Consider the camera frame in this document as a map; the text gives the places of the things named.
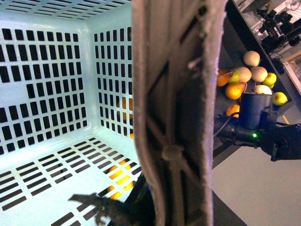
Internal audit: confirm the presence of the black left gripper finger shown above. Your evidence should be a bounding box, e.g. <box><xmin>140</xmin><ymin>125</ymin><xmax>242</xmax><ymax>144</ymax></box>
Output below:
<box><xmin>68</xmin><ymin>193</ymin><xmax>132</xmax><ymax>226</ymax></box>

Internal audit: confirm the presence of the light blue plastic basket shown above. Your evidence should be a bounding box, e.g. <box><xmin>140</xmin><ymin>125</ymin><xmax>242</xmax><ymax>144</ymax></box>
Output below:
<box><xmin>0</xmin><ymin>0</ymin><xmax>141</xmax><ymax>226</ymax></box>

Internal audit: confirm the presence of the brown basket handle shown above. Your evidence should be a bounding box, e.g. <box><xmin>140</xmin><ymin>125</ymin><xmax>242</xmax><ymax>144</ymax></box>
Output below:
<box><xmin>132</xmin><ymin>0</ymin><xmax>226</xmax><ymax>226</ymax></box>

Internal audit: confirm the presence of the orange fruit under basket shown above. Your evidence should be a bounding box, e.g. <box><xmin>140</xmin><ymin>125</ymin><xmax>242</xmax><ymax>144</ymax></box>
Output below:
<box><xmin>107</xmin><ymin>160</ymin><xmax>134</xmax><ymax>200</ymax></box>

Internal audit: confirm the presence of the orange yellow mango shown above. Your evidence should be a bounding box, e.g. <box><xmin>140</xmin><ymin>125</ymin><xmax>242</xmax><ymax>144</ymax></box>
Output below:
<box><xmin>225</xmin><ymin>82</ymin><xmax>247</xmax><ymax>100</ymax></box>

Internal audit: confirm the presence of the beige pear middle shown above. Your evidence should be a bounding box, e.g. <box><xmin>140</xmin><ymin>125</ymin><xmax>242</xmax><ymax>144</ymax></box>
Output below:
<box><xmin>234</xmin><ymin>67</ymin><xmax>252</xmax><ymax>82</ymax></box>

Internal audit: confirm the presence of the beige pear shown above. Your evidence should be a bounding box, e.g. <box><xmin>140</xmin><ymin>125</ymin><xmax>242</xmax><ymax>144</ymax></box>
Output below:
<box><xmin>251</xmin><ymin>66</ymin><xmax>268</xmax><ymax>82</ymax></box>
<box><xmin>243</xmin><ymin>51</ymin><xmax>261</xmax><ymax>66</ymax></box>
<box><xmin>234</xmin><ymin>67</ymin><xmax>252</xmax><ymax>82</ymax></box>

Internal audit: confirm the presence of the beige pear right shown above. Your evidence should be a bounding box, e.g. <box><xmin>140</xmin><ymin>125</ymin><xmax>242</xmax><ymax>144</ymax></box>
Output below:
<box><xmin>251</xmin><ymin>66</ymin><xmax>268</xmax><ymax>82</ymax></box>

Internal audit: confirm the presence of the beige pear top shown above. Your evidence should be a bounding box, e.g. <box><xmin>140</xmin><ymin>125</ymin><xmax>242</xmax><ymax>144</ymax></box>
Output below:
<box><xmin>243</xmin><ymin>51</ymin><xmax>261</xmax><ymax>66</ymax></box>

